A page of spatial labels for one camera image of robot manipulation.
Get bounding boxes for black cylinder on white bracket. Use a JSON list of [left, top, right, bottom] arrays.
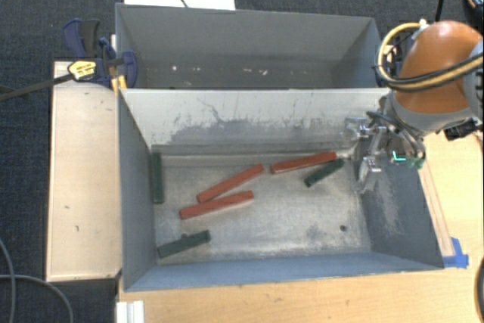
[[443, 118, 476, 141]]

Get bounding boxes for red-brown flat block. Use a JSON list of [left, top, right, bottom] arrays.
[[196, 163, 266, 204], [269, 151, 338, 175], [178, 190, 255, 221]]

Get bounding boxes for pale wood flat board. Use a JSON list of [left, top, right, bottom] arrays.
[[45, 61, 124, 283]]

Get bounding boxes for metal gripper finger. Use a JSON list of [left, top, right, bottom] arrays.
[[352, 156, 383, 195], [336, 116, 374, 159]]

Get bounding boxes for grey metal bin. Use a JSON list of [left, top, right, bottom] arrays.
[[114, 2, 451, 293]]

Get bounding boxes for dark green flat block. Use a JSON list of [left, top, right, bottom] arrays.
[[302, 157, 346, 188], [150, 151, 166, 206], [156, 229, 212, 259]]

